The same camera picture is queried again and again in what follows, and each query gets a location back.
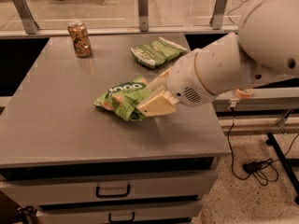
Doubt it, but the green dang rice chip bag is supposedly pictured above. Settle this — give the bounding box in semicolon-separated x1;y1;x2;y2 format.
93;76;150;121

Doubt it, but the black power cable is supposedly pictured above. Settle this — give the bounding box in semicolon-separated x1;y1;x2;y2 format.
226;106;299;187

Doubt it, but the black lower drawer handle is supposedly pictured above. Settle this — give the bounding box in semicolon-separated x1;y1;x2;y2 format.
108;212;135;224

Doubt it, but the black floor cable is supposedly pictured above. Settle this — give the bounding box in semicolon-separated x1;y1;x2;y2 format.
226;0;265;25

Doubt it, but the upper grey drawer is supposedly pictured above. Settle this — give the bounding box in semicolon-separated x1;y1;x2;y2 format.
0;170;218;205

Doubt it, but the left metal bracket post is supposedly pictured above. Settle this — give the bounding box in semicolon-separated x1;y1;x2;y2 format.
12;0;39;35

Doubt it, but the brown soda can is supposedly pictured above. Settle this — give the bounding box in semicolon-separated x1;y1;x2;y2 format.
67;21;92;58

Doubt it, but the roll of tan tape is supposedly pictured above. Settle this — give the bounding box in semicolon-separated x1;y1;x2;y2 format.
235;89;253;99

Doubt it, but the metal bracket post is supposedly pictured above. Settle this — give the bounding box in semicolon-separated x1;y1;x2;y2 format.
137;0;149;32
210;0;228;30
12;0;39;35

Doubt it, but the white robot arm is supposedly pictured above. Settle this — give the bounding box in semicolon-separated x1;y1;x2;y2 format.
137;0;299;117

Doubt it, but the lower grey drawer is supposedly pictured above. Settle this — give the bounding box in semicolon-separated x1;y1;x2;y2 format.
36;201;203;224

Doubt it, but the green jalapeno chip bag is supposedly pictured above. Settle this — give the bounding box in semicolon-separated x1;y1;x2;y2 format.
131;36;187;69

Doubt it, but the middle metal bracket post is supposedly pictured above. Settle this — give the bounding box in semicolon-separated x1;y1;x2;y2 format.
137;0;149;32

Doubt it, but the right metal bracket post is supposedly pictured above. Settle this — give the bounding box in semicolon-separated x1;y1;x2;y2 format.
210;0;228;30

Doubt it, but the grey drawer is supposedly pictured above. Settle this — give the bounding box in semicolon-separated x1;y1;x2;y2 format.
36;201;203;224
0;170;218;205

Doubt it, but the black drawer handle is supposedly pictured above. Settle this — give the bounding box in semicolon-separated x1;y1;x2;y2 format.
108;212;135;224
95;184;131;199

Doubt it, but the black upper drawer handle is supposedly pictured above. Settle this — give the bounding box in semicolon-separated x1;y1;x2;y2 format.
95;184;131;199

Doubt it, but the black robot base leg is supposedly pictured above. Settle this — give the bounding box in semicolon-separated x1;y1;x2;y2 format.
266;133;299;205

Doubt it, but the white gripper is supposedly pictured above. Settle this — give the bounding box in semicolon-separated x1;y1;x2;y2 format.
136;49;216;117

